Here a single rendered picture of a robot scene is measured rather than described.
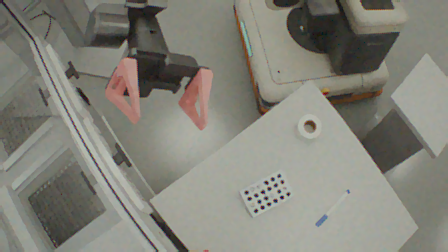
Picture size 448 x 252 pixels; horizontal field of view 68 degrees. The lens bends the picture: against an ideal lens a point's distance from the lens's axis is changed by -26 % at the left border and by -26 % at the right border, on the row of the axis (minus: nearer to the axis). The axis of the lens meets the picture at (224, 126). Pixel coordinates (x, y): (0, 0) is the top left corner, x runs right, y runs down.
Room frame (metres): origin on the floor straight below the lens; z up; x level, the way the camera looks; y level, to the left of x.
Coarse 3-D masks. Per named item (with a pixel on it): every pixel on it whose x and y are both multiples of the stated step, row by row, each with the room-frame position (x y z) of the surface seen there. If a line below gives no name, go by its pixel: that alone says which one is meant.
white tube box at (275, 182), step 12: (264, 180) 0.18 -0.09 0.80; (276, 180) 0.17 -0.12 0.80; (240, 192) 0.15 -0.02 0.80; (252, 192) 0.15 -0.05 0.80; (264, 192) 0.15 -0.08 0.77; (276, 192) 0.14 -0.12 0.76; (288, 192) 0.13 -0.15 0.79; (264, 204) 0.11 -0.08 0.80; (276, 204) 0.11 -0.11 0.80; (252, 216) 0.08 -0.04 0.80
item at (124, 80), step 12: (132, 60) 0.24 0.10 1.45; (120, 72) 0.23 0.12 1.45; (132, 72) 0.22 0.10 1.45; (108, 84) 0.22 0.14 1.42; (120, 84) 0.22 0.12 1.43; (132, 84) 0.20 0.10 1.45; (144, 84) 0.23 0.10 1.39; (108, 96) 0.21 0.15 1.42; (120, 96) 0.21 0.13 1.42; (132, 96) 0.19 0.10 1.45; (144, 96) 0.22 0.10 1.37; (120, 108) 0.19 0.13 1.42; (132, 108) 0.18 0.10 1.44; (132, 120) 0.16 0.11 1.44
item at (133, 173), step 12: (84, 96) 0.62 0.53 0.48; (96, 108) 0.70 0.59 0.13; (96, 120) 0.54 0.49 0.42; (108, 132) 0.54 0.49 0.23; (108, 144) 0.40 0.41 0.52; (120, 144) 0.52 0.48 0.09; (132, 168) 0.38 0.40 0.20; (132, 180) 0.27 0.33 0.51; (144, 180) 0.35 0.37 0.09; (144, 192) 0.25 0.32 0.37; (156, 216) 0.13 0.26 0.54; (168, 228) 0.09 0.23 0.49
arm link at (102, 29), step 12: (156, 0) 0.36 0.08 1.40; (168, 0) 0.37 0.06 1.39; (96, 12) 0.34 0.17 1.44; (108, 12) 0.35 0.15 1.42; (120, 12) 0.35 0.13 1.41; (132, 12) 0.36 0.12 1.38; (144, 12) 0.36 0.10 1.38; (156, 12) 0.36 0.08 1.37; (96, 24) 0.32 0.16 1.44; (108, 24) 0.32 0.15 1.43; (120, 24) 0.32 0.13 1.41; (96, 36) 0.30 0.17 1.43; (108, 36) 0.31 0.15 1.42; (120, 36) 0.31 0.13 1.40; (108, 48) 0.30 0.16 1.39
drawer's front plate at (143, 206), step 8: (88, 120) 0.36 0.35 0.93; (88, 128) 0.34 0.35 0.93; (96, 128) 0.36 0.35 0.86; (96, 136) 0.31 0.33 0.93; (96, 144) 0.29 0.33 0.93; (104, 144) 0.30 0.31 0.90; (104, 152) 0.27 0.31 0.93; (112, 152) 0.29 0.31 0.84; (112, 160) 0.24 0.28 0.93; (112, 168) 0.22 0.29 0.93; (120, 168) 0.23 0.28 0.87; (120, 176) 0.20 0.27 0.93; (128, 184) 0.18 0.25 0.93; (128, 192) 0.16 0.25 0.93; (136, 192) 0.16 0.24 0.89; (136, 200) 0.14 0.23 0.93; (144, 208) 0.12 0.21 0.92
